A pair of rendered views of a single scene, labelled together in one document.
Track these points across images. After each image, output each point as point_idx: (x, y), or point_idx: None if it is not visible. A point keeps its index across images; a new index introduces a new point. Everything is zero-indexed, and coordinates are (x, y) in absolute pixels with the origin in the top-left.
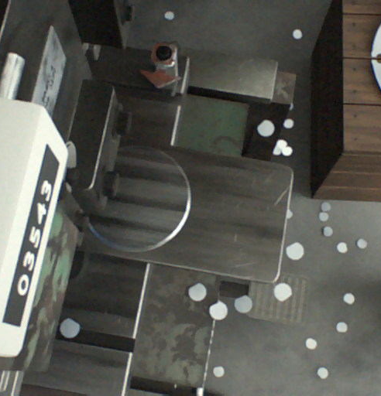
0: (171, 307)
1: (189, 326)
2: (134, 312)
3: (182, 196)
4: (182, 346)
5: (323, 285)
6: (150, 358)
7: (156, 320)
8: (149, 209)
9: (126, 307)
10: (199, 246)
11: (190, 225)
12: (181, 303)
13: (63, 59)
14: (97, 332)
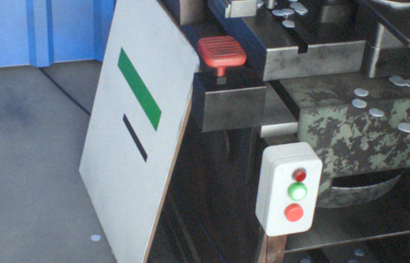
0: (338, 85)
1: (335, 94)
2: (323, 42)
3: None
4: (318, 94)
5: None
6: (297, 84)
7: (323, 81)
8: None
9: (323, 39)
10: (395, 13)
11: (403, 8)
12: (346, 88)
13: None
14: (294, 39)
